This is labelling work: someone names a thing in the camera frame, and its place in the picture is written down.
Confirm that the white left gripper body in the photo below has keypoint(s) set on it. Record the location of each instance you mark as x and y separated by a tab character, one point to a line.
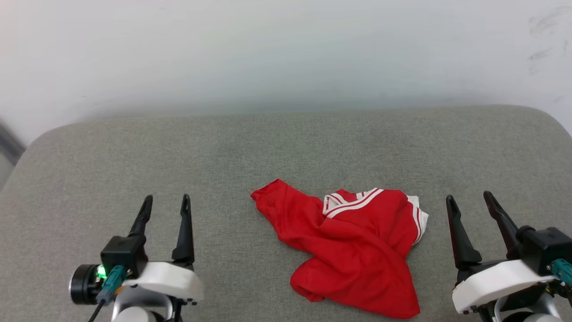
170	279

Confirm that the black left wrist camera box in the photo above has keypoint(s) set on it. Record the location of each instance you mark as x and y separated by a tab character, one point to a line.
124	252

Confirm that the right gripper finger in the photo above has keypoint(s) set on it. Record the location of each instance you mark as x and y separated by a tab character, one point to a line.
504	223
460	241

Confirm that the grey fabric sofa cushion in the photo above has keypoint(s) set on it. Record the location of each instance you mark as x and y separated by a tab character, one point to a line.
286	147

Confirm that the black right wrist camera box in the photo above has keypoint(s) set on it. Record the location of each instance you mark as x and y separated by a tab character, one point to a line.
545	248

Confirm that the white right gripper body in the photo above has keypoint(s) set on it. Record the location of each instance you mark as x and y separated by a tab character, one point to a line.
500	281

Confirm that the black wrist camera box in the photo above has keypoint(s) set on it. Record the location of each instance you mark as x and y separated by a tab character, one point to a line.
124	252
545	248

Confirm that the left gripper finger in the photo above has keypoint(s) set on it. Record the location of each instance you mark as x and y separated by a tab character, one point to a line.
185	237
142	219

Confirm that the red and white garment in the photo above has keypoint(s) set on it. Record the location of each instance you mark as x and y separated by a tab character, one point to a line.
357	250

